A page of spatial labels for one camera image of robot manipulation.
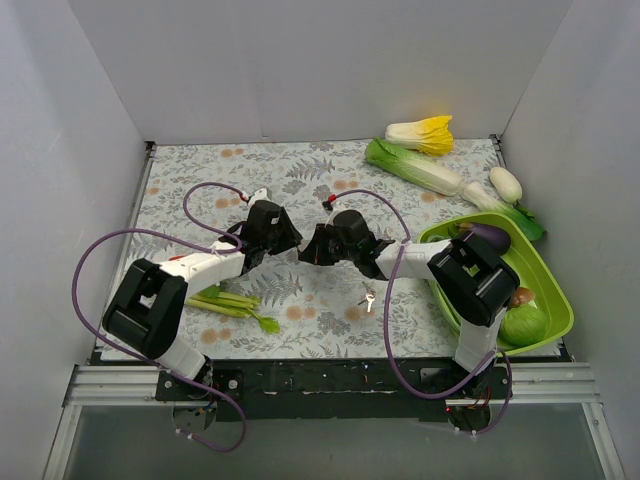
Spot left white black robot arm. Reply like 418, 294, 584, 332
102, 200, 302, 400

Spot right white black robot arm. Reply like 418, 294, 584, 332
298, 210, 520, 398

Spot silver key bunch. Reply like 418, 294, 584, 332
358, 281, 376, 314

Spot floral table mat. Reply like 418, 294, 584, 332
128, 140, 476, 359

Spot green celery stalks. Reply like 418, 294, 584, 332
185, 285, 281, 334

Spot green white napa cabbage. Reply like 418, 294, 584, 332
365, 138, 463, 196

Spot yellow white napa cabbage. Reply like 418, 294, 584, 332
385, 115, 454, 156

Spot purple eggplant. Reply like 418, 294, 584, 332
456, 222, 512, 255

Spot white radish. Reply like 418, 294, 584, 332
489, 167, 523, 205

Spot green plastic basket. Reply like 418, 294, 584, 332
418, 212, 574, 356

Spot brown mushroom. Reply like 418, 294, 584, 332
510, 287, 536, 308

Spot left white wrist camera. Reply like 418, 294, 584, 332
244, 187, 272, 204

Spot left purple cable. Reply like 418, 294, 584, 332
70, 182, 249, 453

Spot purple cable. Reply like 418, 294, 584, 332
332, 189, 514, 434
70, 182, 249, 453

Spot black aluminium base frame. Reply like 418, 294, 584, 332
64, 358, 600, 422

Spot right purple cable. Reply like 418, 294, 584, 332
332, 189, 514, 434

